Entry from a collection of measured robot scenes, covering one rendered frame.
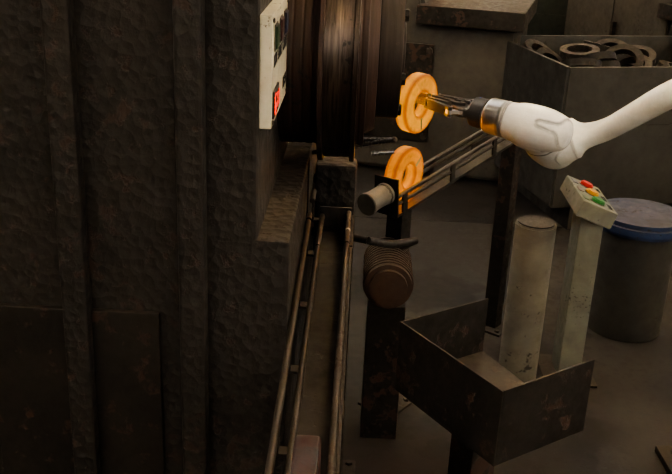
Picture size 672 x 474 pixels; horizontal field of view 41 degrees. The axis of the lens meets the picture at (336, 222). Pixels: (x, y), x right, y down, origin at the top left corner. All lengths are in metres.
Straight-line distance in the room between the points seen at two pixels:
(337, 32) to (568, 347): 1.54
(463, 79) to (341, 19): 2.93
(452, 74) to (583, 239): 1.99
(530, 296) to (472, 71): 2.02
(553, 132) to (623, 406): 1.04
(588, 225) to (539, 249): 0.17
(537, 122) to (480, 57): 2.41
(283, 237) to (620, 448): 1.44
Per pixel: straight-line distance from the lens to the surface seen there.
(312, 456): 1.16
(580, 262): 2.78
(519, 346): 2.82
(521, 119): 2.16
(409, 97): 2.28
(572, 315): 2.85
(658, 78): 4.16
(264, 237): 1.51
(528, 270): 2.71
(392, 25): 1.76
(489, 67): 4.54
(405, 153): 2.37
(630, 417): 2.83
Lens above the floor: 1.44
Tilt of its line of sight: 21 degrees down
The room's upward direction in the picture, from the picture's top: 3 degrees clockwise
